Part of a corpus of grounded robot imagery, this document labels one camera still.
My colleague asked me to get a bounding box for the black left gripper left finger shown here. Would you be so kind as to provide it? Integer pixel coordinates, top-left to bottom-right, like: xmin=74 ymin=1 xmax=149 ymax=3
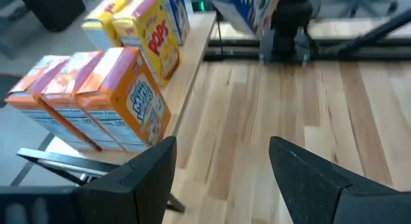
xmin=0 ymin=136 xmax=178 ymax=224

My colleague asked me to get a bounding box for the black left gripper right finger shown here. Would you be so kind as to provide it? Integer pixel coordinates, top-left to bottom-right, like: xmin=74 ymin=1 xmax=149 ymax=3
xmin=270 ymin=136 xmax=411 ymax=224

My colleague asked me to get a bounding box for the orange Mini-Wheats cereal box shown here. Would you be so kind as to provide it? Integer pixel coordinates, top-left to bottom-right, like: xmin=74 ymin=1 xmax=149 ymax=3
xmin=75 ymin=46 xmax=172 ymax=153
xmin=4 ymin=55 xmax=97 ymax=151
xmin=40 ymin=50 xmax=125 ymax=151

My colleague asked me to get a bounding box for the yellow Corn Pops cereal box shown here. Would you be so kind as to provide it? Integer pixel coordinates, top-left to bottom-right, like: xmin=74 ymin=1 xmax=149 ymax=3
xmin=81 ymin=0 xmax=130 ymax=51
xmin=111 ymin=0 xmax=180 ymax=87

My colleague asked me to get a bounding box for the blue Frosted Flakes cereal box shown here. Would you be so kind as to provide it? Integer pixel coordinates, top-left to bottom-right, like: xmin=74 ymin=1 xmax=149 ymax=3
xmin=211 ymin=0 xmax=281 ymax=37
xmin=159 ymin=0 xmax=192 ymax=47

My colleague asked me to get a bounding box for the office chair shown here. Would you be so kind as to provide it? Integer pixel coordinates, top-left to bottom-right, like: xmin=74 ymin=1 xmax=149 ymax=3
xmin=320 ymin=0 xmax=399 ymax=17

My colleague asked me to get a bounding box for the black bin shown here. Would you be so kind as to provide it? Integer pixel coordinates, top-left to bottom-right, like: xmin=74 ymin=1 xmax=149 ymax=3
xmin=17 ymin=0 xmax=87 ymax=33

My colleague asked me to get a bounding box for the black box with green lights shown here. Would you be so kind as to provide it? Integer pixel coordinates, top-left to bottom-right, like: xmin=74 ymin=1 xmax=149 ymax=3
xmin=189 ymin=0 xmax=214 ymax=12

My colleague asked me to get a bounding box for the black aluminium rig frame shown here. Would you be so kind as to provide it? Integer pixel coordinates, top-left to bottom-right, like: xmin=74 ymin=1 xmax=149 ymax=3
xmin=202 ymin=7 xmax=411 ymax=63

